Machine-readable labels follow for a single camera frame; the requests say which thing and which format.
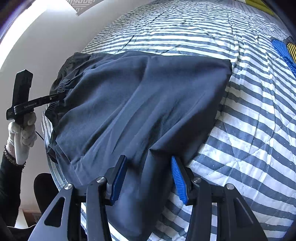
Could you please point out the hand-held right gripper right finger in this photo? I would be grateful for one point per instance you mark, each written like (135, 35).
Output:
(178, 183)

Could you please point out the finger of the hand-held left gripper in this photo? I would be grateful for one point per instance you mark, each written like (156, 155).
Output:
(57, 97)

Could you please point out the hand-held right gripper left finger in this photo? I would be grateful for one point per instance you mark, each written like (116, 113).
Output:
(118, 183)

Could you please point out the navy elastic waist pants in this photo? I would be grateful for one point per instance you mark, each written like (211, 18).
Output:
(138, 104)

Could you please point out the person's left forearm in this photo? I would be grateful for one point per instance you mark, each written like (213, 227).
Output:
(9, 185)

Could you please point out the person's left hand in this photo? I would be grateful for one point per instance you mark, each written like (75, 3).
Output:
(25, 139)

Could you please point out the blue white striped quilt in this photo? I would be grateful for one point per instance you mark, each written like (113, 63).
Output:
(231, 139)

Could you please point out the person's dark clothing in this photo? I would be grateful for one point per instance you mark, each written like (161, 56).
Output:
(45, 190)

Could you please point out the brown cardboard box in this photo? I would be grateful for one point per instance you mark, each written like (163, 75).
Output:
(33, 220)

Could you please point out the bright blue striped garment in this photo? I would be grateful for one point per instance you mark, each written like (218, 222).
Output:
(281, 51)

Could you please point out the black shirt with yellow stripes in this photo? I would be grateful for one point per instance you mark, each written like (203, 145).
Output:
(291, 49)

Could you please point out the green floral folded blanket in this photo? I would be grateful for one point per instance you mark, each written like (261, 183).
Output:
(259, 3)

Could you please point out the landscape painting wall poster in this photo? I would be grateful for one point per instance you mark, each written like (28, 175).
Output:
(81, 5)

